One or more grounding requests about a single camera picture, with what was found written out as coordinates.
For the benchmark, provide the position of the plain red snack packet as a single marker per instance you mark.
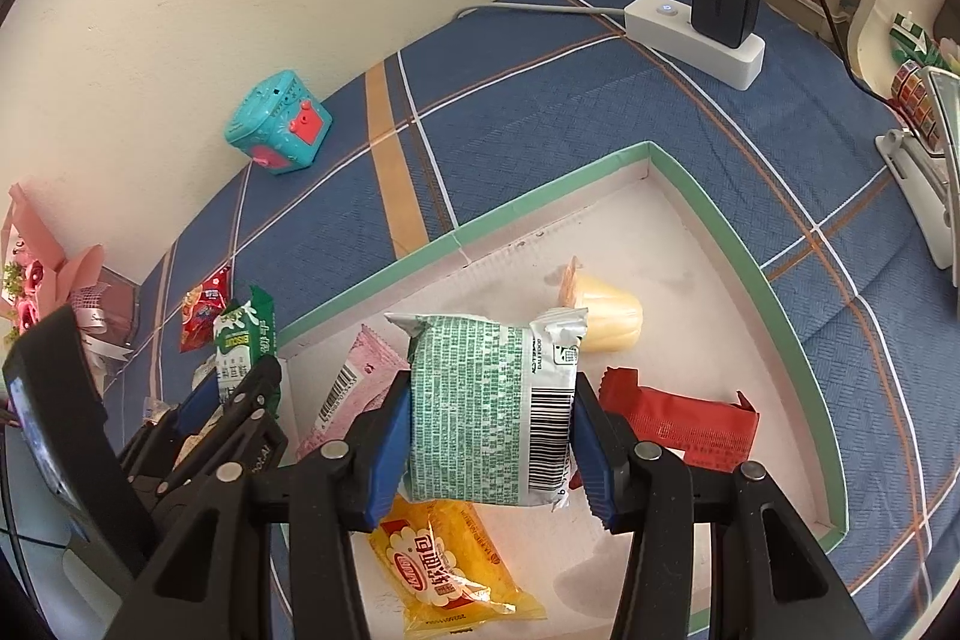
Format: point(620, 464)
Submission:
point(690, 426)

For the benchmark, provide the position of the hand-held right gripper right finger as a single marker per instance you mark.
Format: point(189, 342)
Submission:
point(589, 452)

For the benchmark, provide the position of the small red chips packet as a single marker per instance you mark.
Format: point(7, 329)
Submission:
point(201, 310)

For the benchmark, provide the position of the pink snack packet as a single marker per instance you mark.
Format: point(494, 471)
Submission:
point(349, 377)

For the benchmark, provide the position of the pink flower bouquet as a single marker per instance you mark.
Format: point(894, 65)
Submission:
point(67, 272)

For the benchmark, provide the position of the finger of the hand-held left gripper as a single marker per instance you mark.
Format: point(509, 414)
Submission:
point(199, 411)
point(259, 385)

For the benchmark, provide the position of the mint green snack packet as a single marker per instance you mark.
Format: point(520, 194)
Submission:
point(472, 407)

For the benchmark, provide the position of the green white biscuit packet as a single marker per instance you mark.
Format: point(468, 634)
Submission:
point(240, 340)

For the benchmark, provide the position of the clear gift box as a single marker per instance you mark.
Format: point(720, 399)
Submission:
point(120, 302)

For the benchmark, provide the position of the green white carton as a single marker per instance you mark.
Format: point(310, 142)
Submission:
point(911, 36)

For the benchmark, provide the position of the green rimmed shallow cardboard box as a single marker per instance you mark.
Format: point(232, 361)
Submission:
point(712, 347)

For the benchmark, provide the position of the colourful roll stack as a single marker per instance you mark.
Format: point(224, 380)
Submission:
point(911, 89)

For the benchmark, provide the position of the white power strip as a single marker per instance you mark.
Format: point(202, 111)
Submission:
point(675, 33)

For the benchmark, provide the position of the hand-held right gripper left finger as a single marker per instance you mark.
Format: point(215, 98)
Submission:
point(390, 437)

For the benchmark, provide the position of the yellow snack packet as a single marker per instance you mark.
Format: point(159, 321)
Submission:
point(450, 572)

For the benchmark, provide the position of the teal toy box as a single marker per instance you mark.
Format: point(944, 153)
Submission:
point(274, 123)

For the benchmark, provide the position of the pale yellow jelly cup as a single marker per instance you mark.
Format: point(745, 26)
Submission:
point(607, 314)

